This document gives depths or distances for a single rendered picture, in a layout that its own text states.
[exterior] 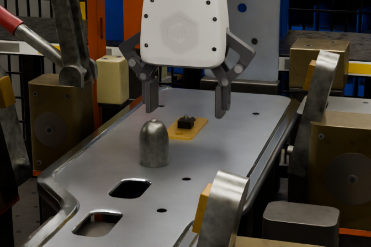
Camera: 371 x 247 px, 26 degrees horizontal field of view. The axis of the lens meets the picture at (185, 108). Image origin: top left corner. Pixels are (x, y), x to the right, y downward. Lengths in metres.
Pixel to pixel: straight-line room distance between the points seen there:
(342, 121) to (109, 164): 0.26
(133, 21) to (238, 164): 0.47
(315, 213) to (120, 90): 0.39
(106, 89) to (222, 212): 0.56
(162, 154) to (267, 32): 0.41
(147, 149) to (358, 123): 0.23
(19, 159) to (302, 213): 0.31
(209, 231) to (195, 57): 0.41
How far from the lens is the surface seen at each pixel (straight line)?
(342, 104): 1.12
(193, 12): 0.92
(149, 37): 0.95
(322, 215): 0.78
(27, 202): 1.58
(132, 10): 1.28
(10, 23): 1.03
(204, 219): 0.55
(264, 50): 1.22
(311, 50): 1.17
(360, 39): 1.41
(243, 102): 1.11
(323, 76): 0.86
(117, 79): 1.07
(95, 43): 1.10
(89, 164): 0.88
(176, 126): 0.99
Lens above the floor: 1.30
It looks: 16 degrees down
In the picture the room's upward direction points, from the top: straight up
